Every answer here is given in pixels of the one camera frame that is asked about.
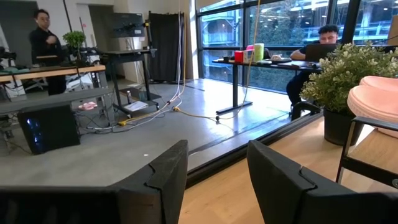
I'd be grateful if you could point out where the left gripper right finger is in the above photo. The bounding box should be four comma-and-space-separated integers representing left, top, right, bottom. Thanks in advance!
247, 139, 354, 224

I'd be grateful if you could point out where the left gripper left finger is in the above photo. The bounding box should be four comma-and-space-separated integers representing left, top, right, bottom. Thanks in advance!
107, 139, 189, 224

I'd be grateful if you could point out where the wooden shelf with black frame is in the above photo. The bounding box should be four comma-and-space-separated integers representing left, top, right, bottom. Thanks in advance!
335, 115, 398, 190

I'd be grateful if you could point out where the pink rubber slide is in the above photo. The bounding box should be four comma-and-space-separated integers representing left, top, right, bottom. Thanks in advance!
346, 85, 398, 139
359, 75, 398, 93

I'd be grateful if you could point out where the white paper sheet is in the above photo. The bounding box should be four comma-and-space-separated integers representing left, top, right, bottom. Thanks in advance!
124, 100, 150, 113

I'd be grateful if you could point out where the black office chair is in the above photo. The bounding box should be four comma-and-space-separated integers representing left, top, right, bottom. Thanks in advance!
290, 100, 323, 122

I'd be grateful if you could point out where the black office table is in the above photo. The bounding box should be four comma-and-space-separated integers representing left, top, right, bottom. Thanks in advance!
212, 57, 323, 116

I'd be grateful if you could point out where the black computer tower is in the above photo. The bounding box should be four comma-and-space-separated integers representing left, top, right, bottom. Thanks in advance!
16, 103, 81, 156

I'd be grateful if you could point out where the potted green plant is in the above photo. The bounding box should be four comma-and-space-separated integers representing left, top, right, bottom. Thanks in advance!
299, 41, 398, 147

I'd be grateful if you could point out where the pink and white box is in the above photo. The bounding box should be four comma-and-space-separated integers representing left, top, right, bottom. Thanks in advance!
243, 45, 256, 63

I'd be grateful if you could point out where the black standing desk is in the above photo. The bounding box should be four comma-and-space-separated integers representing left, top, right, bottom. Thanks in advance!
103, 47, 163, 116

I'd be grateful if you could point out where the green cylinder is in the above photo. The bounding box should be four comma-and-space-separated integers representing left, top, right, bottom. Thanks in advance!
253, 42, 266, 62

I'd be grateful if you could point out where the grey low table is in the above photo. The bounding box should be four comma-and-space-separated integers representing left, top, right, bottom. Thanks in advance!
0, 87, 113, 116

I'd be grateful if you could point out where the dark laptop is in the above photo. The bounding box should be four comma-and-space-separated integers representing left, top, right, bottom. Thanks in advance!
304, 42, 338, 63

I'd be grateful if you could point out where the black curtain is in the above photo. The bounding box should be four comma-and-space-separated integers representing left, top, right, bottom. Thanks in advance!
148, 11, 186, 83

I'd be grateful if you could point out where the wooden desk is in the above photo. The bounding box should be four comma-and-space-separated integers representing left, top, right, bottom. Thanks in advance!
0, 63, 107, 84

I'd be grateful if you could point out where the person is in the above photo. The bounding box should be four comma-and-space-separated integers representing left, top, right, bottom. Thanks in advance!
29, 8, 68, 96
285, 24, 341, 107

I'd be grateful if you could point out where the small potted plant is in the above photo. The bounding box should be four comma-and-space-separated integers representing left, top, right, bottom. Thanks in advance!
62, 30, 86, 62

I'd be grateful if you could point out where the cardboard box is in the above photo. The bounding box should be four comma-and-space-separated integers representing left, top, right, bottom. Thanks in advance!
386, 15, 398, 46

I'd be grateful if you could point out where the black aluminium table frame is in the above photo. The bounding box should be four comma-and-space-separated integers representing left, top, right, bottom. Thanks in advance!
185, 111, 325, 189

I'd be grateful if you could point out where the yellow floor cable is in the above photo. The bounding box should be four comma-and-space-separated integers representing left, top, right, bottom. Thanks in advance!
117, 93, 187, 127

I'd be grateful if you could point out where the yellow hanging cable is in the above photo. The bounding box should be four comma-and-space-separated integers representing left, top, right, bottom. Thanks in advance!
172, 0, 262, 122

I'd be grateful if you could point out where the black wall screen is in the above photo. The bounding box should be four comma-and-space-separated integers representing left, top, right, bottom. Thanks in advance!
112, 12, 146, 39

